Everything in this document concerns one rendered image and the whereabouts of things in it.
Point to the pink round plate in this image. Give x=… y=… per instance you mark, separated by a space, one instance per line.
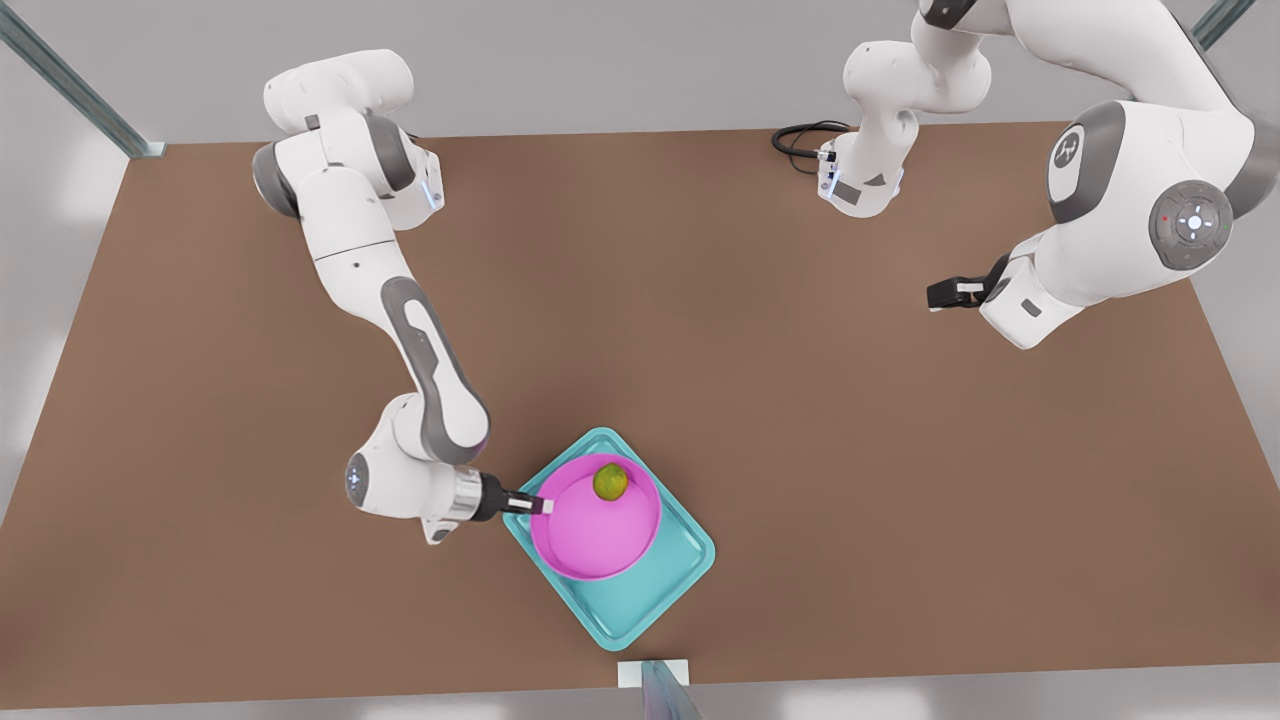
x=590 y=530

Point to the green-yellow orange fruit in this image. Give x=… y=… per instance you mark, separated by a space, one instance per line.
x=610 y=482

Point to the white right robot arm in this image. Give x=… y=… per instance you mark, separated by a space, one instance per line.
x=345 y=215

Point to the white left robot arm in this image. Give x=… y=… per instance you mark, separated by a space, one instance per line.
x=1120 y=190

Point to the teal rectangular tray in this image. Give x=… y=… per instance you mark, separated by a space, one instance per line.
x=650 y=590

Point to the silver frame post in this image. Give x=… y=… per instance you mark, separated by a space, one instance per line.
x=70 y=85
x=662 y=692
x=1222 y=22

